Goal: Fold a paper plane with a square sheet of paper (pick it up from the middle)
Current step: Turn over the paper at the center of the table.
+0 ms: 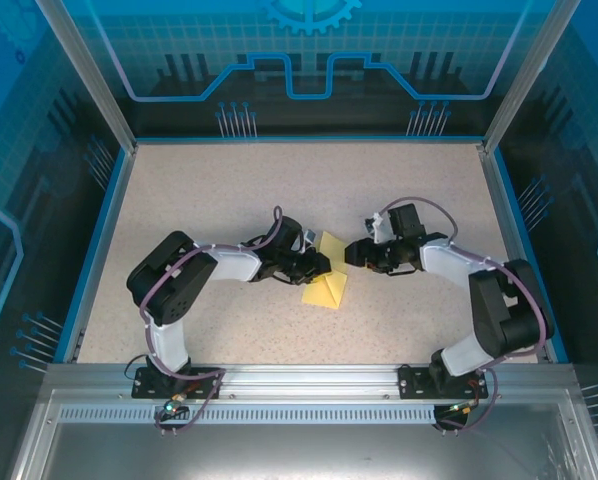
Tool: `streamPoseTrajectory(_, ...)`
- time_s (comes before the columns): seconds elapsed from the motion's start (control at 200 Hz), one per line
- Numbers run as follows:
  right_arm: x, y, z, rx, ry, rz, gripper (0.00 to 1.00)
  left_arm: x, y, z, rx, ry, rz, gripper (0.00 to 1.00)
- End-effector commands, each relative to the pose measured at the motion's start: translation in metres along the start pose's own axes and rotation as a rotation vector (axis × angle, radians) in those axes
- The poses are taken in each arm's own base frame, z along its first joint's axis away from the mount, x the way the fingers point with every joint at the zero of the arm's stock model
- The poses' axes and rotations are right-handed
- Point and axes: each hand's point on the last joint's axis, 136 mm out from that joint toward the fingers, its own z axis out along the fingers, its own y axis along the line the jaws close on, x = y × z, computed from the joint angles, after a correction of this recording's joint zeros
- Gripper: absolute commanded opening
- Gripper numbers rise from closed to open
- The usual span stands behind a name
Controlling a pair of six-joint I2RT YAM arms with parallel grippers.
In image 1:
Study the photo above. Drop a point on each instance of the yellow paper sheet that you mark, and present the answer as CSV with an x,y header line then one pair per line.
x,y
329,295

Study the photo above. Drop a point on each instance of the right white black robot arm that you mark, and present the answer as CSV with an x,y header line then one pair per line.
x,y
449,262

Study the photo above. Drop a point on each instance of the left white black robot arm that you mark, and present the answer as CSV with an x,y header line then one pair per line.
x,y
229,262

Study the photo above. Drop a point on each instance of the steel sheet tray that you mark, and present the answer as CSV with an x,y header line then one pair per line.
x,y
304,450

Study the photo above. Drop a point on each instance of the aluminium mounting rail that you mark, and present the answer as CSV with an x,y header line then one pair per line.
x,y
304,377

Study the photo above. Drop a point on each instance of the aluminium side rail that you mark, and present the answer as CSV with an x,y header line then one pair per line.
x,y
104,250
515,250

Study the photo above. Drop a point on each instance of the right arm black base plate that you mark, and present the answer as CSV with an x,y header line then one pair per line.
x,y
408,387

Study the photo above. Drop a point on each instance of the aluminium frame post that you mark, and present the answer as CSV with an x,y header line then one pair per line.
x,y
529,80
89,80

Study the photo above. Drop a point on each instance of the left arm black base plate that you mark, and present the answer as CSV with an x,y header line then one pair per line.
x,y
140,393

